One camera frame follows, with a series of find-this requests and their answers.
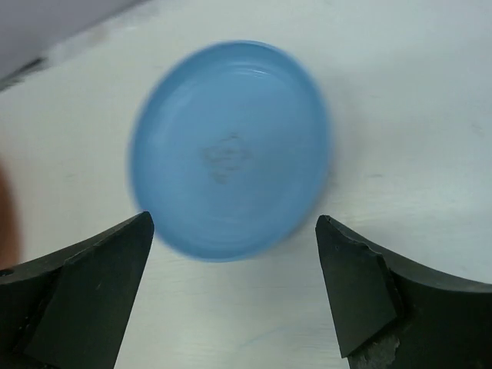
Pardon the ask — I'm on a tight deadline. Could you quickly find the pink translucent plastic bin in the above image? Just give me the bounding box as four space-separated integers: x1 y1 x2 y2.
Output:
0 165 22 269

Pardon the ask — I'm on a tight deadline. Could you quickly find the light blue plastic plate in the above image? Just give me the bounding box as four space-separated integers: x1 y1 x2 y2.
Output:
128 40 333 262

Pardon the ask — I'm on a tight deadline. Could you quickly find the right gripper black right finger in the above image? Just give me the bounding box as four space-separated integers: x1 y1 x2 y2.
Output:
315 215 491 368

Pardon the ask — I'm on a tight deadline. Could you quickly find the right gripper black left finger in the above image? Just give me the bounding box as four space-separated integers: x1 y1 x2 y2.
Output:
1 211 154 368

